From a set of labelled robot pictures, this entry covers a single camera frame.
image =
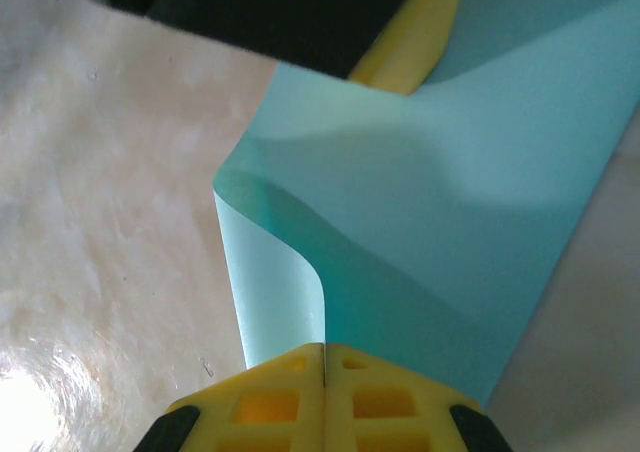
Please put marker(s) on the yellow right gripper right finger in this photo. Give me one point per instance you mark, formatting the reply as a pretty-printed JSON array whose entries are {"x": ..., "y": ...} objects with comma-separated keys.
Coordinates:
[{"x": 385, "y": 407}]

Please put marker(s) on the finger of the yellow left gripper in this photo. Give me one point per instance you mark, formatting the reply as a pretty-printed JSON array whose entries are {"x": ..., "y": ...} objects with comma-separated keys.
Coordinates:
[
  {"x": 430, "y": 32},
  {"x": 280, "y": 12}
]

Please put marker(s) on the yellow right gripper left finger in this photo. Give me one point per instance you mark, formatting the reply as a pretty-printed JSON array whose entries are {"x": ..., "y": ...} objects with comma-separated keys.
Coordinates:
[{"x": 270, "y": 407}]

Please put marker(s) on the light blue paper sheet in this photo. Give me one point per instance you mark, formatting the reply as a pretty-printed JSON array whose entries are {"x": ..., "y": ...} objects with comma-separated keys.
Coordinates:
[{"x": 400, "y": 197}]

